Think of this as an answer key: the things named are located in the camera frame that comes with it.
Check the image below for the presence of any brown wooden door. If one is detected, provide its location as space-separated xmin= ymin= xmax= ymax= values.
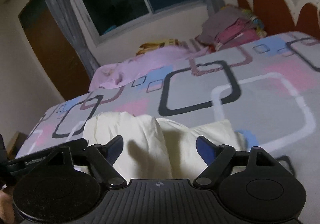
xmin=18 ymin=0 xmax=92 ymax=102

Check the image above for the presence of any white puffer jacket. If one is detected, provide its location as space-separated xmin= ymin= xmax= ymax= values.
xmin=75 ymin=111 xmax=252 ymax=180

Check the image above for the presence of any yellow printed cloth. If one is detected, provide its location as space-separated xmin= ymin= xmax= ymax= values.
xmin=136 ymin=38 xmax=183 ymax=56

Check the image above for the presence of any pile of folded clothes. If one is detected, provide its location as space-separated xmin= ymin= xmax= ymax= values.
xmin=195 ymin=5 xmax=267 ymax=52

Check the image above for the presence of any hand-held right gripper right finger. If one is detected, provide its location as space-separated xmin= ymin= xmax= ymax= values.
xmin=193 ymin=135 xmax=295 ymax=189

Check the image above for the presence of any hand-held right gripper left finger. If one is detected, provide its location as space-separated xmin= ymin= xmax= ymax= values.
xmin=32 ymin=135 xmax=128 ymax=189

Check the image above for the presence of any bed with patterned grey sheet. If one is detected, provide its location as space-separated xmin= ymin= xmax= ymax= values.
xmin=15 ymin=30 xmax=320 ymax=224

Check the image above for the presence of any pink blanket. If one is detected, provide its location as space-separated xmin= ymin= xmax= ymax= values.
xmin=89 ymin=44 xmax=211 ymax=91

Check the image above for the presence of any brown and white scalloped headboard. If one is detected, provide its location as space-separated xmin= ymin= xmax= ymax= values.
xmin=234 ymin=0 xmax=320 ymax=37

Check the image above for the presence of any wooden nightstand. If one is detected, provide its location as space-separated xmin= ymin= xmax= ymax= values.
xmin=7 ymin=131 xmax=28 ymax=160

